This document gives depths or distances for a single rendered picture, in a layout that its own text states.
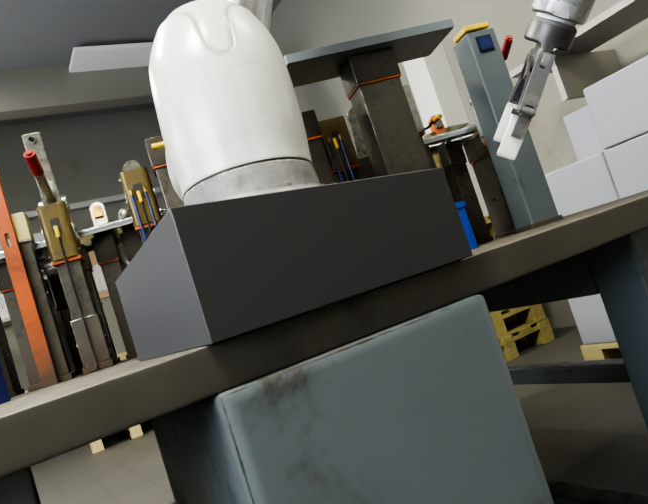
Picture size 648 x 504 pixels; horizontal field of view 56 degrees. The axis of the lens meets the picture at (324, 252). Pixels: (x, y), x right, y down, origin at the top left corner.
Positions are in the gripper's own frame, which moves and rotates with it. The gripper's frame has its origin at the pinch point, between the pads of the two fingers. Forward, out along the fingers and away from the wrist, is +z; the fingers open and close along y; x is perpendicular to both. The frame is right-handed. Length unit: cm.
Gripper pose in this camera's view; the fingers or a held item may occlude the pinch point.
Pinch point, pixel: (505, 143)
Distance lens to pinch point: 109.0
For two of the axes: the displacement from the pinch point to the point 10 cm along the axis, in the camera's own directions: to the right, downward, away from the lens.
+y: -2.2, 3.4, -9.1
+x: 9.4, 3.3, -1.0
